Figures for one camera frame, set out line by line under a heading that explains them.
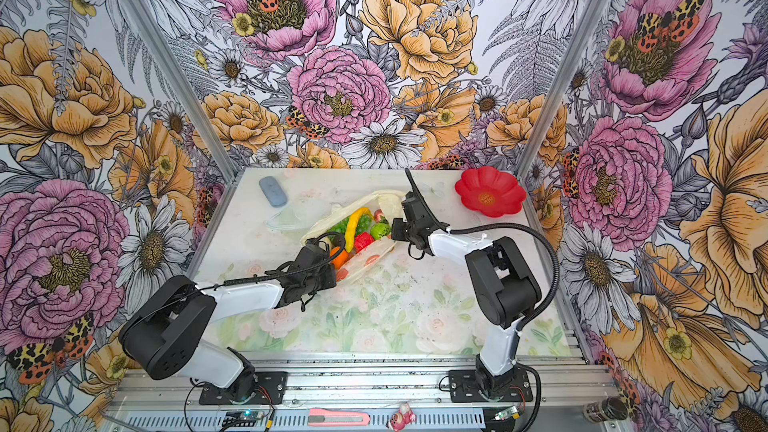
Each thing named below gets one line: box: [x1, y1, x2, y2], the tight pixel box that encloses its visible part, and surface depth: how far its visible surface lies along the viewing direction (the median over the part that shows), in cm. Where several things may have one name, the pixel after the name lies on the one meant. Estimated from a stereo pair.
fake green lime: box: [370, 223, 391, 241], surface depth 99 cm
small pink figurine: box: [390, 402, 416, 432], surface depth 70 cm
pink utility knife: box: [307, 408, 371, 427], surface depth 71 cm
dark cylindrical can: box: [582, 396, 629, 423], surface depth 66 cm
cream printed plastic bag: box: [302, 190, 407, 281], surface depth 95 cm
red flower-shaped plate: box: [455, 166, 527, 218], surface depth 118 cm
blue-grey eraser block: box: [259, 176, 288, 208], surface depth 115 cm
